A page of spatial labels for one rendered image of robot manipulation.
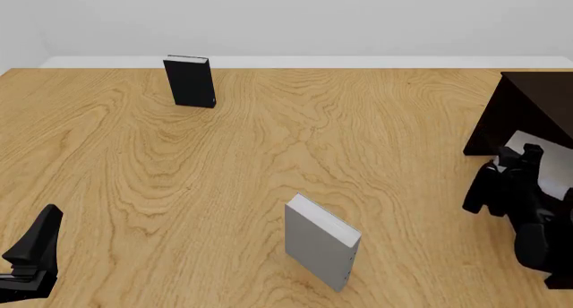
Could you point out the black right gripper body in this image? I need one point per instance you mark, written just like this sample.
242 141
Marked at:
519 183

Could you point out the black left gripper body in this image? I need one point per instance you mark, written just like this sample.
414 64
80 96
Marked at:
31 282

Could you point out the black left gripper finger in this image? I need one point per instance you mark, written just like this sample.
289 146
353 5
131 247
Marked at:
38 235

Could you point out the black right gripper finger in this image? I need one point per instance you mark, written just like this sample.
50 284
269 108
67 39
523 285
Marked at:
479 188

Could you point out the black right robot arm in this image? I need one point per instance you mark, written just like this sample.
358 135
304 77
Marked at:
539 244

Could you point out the dark brown wooden cabinet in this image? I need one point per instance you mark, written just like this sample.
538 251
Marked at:
528 110

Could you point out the grey hardcover book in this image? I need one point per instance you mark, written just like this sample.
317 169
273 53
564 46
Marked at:
313 244

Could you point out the black hardcover book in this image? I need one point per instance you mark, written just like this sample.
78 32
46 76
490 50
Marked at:
191 83

